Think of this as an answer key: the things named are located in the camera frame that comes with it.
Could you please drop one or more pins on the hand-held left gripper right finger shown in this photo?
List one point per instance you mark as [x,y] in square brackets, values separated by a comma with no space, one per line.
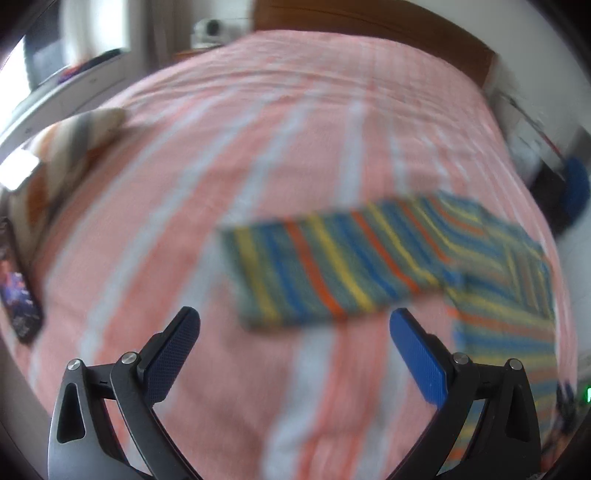
[418,355]

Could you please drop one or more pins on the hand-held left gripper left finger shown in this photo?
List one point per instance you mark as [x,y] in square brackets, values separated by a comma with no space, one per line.
[173,344]

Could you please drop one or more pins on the striped knit sweater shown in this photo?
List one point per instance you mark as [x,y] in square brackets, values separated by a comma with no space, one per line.
[323,267]

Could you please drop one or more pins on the pink striped bedspread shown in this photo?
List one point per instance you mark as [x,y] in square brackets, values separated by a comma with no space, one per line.
[184,184]

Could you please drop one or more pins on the smartphone with colourful screen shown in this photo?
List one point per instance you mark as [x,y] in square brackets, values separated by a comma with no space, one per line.
[18,295]

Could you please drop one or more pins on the black bag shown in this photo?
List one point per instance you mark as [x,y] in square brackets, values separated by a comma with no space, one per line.
[549,203]

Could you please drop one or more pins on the blue jacket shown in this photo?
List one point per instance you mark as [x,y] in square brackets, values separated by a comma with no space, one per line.
[577,184]

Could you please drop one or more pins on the striped cushion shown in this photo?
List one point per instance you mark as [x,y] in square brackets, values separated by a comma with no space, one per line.
[69,138]

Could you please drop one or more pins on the white appliance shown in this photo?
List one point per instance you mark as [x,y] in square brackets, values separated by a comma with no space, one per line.
[526,143]

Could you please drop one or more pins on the red and white rod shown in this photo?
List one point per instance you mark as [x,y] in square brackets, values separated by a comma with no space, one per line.
[540,129]

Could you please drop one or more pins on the white side cabinet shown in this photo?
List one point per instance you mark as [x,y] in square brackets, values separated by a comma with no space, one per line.
[55,101]

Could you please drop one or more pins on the wooden nightstand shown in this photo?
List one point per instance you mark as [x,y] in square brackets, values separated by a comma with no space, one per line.
[187,53]

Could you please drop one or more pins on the black item on cabinet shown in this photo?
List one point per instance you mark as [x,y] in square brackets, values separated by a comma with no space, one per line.
[92,62]

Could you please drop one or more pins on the dark screen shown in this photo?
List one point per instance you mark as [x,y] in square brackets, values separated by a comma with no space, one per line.
[69,55]

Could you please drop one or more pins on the beige curtain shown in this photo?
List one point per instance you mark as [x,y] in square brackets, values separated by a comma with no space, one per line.
[159,27]

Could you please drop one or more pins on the wooden headboard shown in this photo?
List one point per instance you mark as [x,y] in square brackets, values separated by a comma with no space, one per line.
[392,23]

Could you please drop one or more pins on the white security camera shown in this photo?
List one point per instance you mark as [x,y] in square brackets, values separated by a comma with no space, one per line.
[207,31]

